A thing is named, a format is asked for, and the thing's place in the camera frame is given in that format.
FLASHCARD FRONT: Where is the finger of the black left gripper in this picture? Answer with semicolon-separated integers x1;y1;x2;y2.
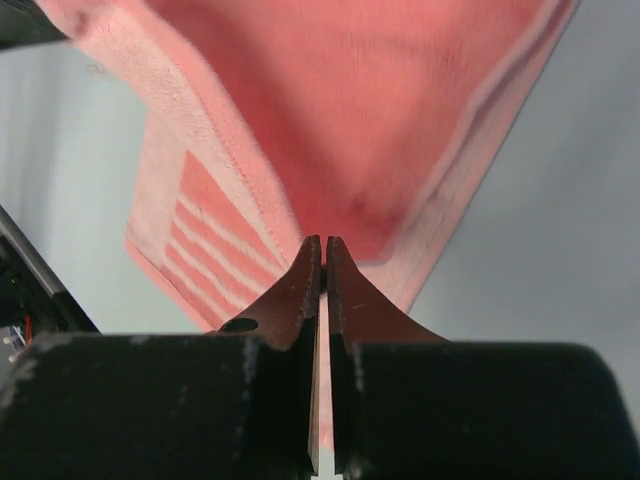
0;0;67;50

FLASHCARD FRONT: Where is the pink white striped towel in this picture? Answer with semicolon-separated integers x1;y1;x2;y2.
37;0;581;451

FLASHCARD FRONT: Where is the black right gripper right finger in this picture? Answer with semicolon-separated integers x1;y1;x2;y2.
326;237;639;479

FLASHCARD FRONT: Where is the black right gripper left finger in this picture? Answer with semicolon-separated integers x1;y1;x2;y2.
1;236;321;479

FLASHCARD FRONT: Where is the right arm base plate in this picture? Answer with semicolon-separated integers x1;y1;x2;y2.
1;210;98;353

